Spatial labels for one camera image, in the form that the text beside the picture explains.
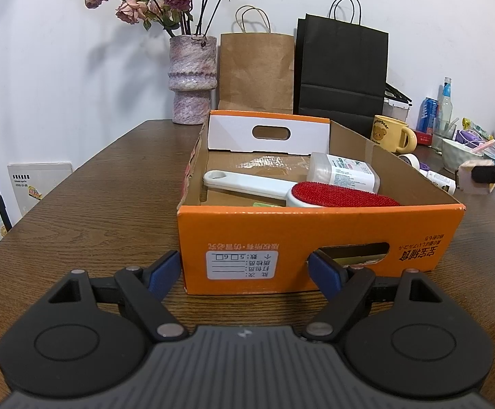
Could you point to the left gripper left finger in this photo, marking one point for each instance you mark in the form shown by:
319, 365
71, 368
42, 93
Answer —
87, 335

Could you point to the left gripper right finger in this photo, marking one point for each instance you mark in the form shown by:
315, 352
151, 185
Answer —
402, 335

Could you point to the white ceramic bowl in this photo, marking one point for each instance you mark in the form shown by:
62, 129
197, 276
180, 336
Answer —
454, 154

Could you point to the white spray bottle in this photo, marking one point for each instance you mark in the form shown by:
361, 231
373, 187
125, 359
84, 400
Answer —
443, 182

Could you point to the red small box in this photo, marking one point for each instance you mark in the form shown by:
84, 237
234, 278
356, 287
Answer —
423, 138

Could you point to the blue soda can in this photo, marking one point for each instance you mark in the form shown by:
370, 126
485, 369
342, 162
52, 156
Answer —
427, 114

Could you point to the yellow bear mug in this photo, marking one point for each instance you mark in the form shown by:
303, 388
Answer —
393, 135

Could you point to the clear food container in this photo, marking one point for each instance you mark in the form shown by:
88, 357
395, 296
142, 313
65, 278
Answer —
396, 104

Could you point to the white board on floor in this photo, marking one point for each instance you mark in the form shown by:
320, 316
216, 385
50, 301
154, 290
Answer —
32, 182

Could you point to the red white lint brush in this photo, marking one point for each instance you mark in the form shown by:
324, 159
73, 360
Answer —
301, 195

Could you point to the black paper bag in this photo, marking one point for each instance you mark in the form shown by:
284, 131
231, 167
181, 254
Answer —
340, 67

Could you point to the orange cardboard box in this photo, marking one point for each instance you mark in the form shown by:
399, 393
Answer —
239, 244

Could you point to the brown paper bag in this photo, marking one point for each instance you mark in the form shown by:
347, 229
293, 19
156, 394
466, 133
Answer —
256, 65

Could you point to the pink marbled vase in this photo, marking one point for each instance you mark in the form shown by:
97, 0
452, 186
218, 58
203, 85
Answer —
192, 77

